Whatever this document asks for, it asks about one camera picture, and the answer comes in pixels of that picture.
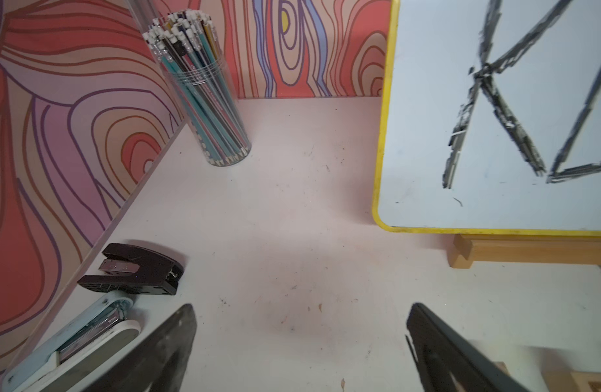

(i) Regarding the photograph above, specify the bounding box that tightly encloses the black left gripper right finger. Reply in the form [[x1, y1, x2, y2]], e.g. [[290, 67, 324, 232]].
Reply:
[[407, 302, 526, 391]]

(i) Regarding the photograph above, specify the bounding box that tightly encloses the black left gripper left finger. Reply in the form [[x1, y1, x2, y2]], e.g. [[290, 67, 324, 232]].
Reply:
[[86, 304, 197, 392]]

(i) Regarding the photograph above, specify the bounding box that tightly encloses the wooden letter block R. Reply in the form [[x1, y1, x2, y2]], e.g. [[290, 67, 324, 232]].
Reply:
[[542, 371, 601, 392]]

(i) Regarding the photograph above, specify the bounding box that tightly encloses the black stapler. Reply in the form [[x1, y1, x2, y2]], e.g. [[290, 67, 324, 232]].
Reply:
[[77, 243, 184, 296]]

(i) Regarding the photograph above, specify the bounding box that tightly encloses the wooden whiteboard stand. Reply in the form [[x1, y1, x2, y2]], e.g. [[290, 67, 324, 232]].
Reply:
[[447, 235, 601, 269]]

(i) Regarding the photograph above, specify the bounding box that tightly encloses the yellow framed whiteboard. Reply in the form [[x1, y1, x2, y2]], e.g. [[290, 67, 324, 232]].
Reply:
[[372, 1, 601, 236]]

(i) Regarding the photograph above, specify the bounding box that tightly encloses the cup of pencils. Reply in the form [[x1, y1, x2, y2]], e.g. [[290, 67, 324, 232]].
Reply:
[[142, 9, 251, 167]]

